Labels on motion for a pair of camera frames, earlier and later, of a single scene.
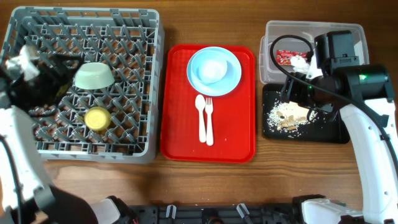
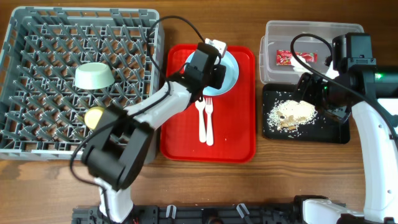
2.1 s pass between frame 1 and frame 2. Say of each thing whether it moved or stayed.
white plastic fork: stayed
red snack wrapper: stayed
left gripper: moved
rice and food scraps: stayed
